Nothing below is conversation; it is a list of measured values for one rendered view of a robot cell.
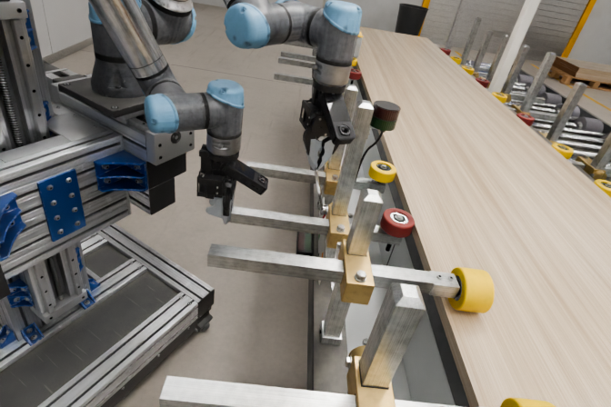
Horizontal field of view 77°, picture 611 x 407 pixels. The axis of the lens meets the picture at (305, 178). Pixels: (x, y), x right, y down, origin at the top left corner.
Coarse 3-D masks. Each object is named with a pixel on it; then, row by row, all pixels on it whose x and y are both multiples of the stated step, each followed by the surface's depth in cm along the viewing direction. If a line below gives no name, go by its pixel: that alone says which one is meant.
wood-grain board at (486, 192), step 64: (384, 64) 226; (448, 64) 253; (448, 128) 154; (512, 128) 166; (448, 192) 111; (512, 192) 117; (576, 192) 124; (448, 256) 87; (512, 256) 90; (576, 256) 94; (448, 320) 71; (512, 320) 74; (576, 320) 76; (512, 384) 62; (576, 384) 64
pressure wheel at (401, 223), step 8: (392, 208) 98; (384, 216) 95; (392, 216) 96; (400, 216) 95; (408, 216) 96; (384, 224) 95; (392, 224) 93; (400, 224) 93; (408, 224) 93; (392, 232) 94; (400, 232) 93; (408, 232) 94
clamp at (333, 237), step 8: (328, 208) 101; (328, 216) 99; (336, 216) 98; (344, 216) 98; (336, 224) 95; (344, 224) 95; (328, 232) 95; (336, 232) 93; (344, 232) 93; (328, 240) 94; (336, 240) 93
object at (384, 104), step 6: (378, 102) 85; (384, 102) 86; (390, 102) 86; (384, 108) 82; (390, 108) 83; (396, 108) 83; (384, 120) 83; (384, 132) 87; (366, 138) 87; (378, 138) 88; (372, 144) 90; (366, 150) 90; (360, 162) 92
